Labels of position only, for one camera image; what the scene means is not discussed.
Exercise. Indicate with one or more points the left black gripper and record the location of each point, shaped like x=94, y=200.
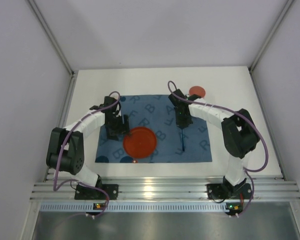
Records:
x=117, y=127

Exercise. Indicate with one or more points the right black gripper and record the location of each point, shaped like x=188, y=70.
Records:
x=182, y=121

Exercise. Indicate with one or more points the blue fork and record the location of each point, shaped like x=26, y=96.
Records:
x=183, y=140

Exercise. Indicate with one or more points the blue letter-print placemat cloth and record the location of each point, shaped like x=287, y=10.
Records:
x=157, y=113

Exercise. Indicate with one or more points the red round plate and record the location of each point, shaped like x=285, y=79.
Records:
x=140, y=142

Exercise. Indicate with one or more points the pink plastic cup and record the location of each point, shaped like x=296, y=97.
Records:
x=196, y=92

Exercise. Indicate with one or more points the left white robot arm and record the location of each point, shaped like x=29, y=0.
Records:
x=66, y=148

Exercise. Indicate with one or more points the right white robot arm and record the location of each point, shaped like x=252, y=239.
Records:
x=239, y=136

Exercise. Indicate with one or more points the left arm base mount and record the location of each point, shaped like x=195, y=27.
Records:
x=86, y=193

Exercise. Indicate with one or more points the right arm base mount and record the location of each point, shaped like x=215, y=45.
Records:
x=221, y=191

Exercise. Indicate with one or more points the aluminium mounting rail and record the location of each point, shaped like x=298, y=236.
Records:
x=266, y=189

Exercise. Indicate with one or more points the perforated cable tray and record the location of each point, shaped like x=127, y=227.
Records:
x=142, y=207

